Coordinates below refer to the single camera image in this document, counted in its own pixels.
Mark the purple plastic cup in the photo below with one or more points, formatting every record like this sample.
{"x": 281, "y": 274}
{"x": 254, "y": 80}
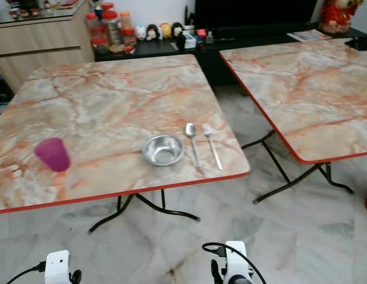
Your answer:
{"x": 53, "y": 155}

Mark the steel fork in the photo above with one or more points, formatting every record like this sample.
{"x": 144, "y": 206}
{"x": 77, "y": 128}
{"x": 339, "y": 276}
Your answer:
{"x": 212, "y": 145}

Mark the steel bowl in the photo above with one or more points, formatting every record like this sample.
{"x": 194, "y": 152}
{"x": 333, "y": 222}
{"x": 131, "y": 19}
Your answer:
{"x": 163, "y": 150}

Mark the steel spoon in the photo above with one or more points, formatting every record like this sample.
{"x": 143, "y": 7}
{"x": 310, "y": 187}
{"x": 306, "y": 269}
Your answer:
{"x": 190, "y": 129}

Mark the dark cluttered side shelf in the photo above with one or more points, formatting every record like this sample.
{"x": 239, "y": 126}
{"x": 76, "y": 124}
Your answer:
{"x": 1, "y": 97}

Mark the black tv console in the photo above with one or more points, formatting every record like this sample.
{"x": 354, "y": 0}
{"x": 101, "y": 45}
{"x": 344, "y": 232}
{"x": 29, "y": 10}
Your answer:
{"x": 166, "y": 50}

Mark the white small box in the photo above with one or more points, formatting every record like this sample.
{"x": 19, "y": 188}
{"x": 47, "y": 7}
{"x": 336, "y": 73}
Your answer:
{"x": 189, "y": 41}

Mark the grey small bottle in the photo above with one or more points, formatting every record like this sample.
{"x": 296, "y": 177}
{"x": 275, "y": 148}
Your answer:
{"x": 209, "y": 38}

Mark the red lid plastic jar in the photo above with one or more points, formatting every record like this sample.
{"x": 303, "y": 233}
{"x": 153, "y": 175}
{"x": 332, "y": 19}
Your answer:
{"x": 92, "y": 21}
{"x": 98, "y": 40}

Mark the light wooden cabinet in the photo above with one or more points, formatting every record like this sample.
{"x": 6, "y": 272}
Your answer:
{"x": 35, "y": 41}

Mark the red small box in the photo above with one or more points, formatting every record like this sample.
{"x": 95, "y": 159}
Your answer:
{"x": 202, "y": 33}

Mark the small red lid jar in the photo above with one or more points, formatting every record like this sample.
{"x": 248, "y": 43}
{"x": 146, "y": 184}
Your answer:
{"x": 128, "y": 38}

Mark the dark haired small figurine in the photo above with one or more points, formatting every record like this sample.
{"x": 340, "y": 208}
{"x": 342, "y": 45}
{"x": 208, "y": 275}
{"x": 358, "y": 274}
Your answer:
{"x": 177, "y": 30}
{"x": 152, "y": 32}

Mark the yellow small figurine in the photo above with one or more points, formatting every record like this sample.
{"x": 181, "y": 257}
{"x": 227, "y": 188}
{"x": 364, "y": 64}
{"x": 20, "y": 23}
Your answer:
{"x": 165, "y": 31}

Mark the large red lid jar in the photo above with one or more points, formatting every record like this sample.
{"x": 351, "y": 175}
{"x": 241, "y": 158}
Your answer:
{"x": 111, "y": 28}

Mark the white small figurine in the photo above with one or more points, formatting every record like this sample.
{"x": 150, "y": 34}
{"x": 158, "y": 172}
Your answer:
{"x": 140, "y": 33}

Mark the printed magazine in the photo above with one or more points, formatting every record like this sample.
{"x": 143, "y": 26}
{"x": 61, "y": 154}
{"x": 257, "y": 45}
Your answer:
{"x": 309, "y": 35}

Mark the orange filled plastic jar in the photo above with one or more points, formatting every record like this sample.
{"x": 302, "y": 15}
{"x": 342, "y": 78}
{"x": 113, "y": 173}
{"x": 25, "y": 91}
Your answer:
{"x": 125, "y": 20}

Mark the black television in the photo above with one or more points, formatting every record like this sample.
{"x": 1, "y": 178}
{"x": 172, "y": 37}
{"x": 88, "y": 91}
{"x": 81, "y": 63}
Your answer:
{"x": 254, "y": 12}

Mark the black boxy object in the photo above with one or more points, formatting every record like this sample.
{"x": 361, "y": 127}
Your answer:
{"x": 358, "y": 42}

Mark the blue trophy ornament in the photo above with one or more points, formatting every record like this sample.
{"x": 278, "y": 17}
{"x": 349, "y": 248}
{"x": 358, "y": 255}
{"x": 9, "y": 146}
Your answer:
{"x": 97, "y": 6}

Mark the red tray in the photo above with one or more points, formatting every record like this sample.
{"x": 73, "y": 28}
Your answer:
{"x": 68, "y": 4}

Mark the dark ornament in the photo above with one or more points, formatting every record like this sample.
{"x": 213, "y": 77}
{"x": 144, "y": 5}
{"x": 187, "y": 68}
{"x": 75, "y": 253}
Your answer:
{"x": 23, "y": 7}

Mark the red seated figurine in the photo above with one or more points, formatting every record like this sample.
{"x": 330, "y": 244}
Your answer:
{"x": 337, "y": 16}

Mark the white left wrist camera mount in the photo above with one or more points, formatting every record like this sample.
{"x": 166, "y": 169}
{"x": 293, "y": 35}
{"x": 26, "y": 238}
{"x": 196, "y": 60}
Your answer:
{"x": 57, "y": 267}

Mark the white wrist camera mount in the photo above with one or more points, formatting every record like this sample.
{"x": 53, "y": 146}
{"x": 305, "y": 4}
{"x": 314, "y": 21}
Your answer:
{"x": 57, "y": 267}
{"x": 238, "y": 260}

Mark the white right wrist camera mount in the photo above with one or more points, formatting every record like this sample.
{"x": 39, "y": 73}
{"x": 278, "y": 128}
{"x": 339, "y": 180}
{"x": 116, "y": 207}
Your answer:
{"x": 238, "y": 260}

